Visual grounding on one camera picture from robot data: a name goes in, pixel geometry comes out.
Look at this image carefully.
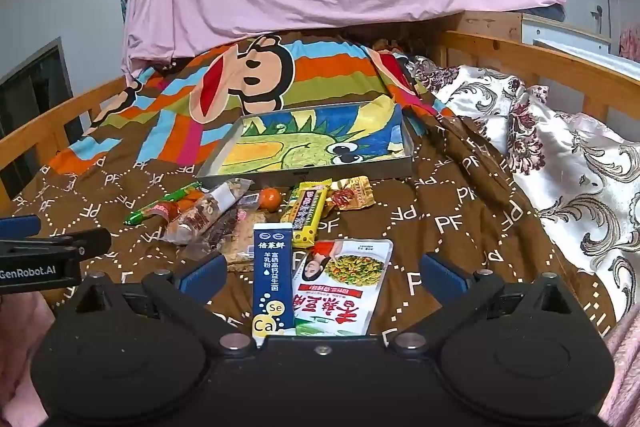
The dark brown snack packet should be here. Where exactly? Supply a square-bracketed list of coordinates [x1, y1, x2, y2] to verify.
[182, 192, 262, 261]

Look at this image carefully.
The blue milk powder box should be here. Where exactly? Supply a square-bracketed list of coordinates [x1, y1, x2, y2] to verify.
[251, 223, 299, 346]

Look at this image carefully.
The loose orange mandarin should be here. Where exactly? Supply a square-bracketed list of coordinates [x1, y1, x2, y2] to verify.
[260, 188, 284, 212]

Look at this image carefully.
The wooden bed frame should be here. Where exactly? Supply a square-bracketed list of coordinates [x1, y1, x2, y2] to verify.
[0, 29, 640, 202]

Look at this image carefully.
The brown cartoon printed blanket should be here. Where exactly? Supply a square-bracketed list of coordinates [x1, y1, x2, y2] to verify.
[0, 29, 617, 350]

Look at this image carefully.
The dark window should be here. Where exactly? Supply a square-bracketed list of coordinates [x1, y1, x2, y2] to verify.
[0, 37, 84, 188]

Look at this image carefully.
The red orange snack packet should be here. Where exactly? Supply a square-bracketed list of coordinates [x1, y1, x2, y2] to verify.
[152, 192, 208, 226]

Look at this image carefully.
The white green bean packet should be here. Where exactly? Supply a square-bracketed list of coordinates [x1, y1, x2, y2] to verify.
[291, 238, 395, 338]

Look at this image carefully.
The golden date packet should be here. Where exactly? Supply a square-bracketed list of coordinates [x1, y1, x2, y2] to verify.
[327, 176, 376, 210]

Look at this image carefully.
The wooden cabinet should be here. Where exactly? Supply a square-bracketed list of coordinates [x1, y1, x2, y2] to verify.
[440, 9, 526, 44]

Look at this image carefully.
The white floral satin quilt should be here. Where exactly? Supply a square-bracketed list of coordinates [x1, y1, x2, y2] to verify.
[405, 54, 640, 339]

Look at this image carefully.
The metal tray with cartoon liner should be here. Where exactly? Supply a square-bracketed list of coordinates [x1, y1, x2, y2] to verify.
[195, 101, 417, 188]

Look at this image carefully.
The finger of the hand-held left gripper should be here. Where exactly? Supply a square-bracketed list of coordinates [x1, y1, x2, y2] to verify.
[0, 214, 112, 258]

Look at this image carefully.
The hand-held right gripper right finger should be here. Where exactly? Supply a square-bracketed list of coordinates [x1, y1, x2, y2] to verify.
[387, 252, 583, 354]

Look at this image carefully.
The yellow snack bar packet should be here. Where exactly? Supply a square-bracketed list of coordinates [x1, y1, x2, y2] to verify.
[280, 179, 334, 250]

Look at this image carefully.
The clear nut cake packet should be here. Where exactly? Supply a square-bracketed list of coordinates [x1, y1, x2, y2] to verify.
[160, 178, 253, 246]

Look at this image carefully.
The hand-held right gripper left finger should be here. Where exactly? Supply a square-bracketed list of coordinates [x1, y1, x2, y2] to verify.
[60, 252, 256, 354]

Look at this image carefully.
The pink fuzzy cloth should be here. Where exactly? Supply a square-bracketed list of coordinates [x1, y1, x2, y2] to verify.
[0, 292, 640, 427]

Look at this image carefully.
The green sausage packet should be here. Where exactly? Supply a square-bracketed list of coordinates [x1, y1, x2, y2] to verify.
[124, 183, 203, 227]

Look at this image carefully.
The white cabinet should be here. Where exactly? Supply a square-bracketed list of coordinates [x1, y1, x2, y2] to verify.
[520, 13, 615, 56]

